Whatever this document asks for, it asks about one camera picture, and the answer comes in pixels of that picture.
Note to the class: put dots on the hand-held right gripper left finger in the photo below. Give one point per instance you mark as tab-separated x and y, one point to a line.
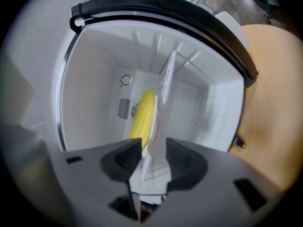
120	161

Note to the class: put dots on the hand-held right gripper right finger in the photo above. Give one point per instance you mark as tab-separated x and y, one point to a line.
187	167

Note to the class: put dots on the yellow corn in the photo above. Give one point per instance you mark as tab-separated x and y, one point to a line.
143	117

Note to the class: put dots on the light wooden panel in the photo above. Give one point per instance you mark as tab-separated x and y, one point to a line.
270	103

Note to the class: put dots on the white plastic object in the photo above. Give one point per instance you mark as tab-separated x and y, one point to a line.
233	25

